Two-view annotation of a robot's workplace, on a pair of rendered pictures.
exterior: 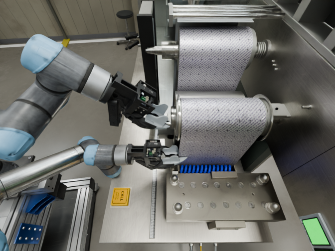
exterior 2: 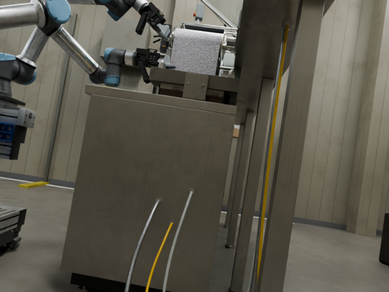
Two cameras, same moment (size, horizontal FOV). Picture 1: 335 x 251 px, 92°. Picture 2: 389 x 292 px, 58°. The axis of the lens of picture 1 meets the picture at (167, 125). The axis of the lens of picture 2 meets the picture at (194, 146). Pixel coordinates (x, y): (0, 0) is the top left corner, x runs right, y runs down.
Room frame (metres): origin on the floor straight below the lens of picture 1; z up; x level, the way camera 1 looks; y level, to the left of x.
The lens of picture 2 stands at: (-1.44, -0.37, 0.64)
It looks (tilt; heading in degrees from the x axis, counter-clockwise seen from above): 3 degrees up; 5
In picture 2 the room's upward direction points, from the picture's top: 9 degrees clockwise
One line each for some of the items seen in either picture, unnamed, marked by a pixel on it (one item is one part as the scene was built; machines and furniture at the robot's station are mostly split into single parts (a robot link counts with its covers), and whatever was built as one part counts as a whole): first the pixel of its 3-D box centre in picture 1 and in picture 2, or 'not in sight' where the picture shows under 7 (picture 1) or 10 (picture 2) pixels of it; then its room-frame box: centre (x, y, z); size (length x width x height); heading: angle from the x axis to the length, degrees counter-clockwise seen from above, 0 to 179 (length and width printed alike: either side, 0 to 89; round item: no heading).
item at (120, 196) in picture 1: (120, 196); not in sight; (0.16, 0.20, 0.91); 0.07 x 0.07 x 0.02; 0
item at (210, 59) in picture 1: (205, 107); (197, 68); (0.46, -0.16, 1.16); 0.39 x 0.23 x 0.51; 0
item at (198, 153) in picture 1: (211, 154); (193, 65); (0.26, -0.16, 1.11); 0.23 x 0.01 x 0.18; 90
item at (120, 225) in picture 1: (175, 59); (187, 130); (1.26, -0.07, 0.88); 2.52 x 0.66 x 0.04; 0
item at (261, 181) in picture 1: (263, 178); not in sight; (0.19, -0.36, 1.05); 0.04 x 0.04 x 0.04
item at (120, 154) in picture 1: (123, 154); (131, 58); (0.27, 0.16, 1.11); 0.08 x 0.05 x 0.08; 0
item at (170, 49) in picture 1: (170, 50); not in sight; (0.57, -0.01, 1.33); 0.06 x 0.06 x 0.06; 0
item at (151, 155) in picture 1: (145, 153); (146, 58); (0.26, 0.08, 1.12); 0.12 x 0.08 x 0.09; 90
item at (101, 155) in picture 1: (102, 155); (116, 56); (0.26, 0.24, 1.11); 0.11 x 0.08 x 0.09; 90
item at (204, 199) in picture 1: (219, 196); (194, 83); (0.14, -0.20, 1.00); 0.40 x 0.16 x 0.06; 90
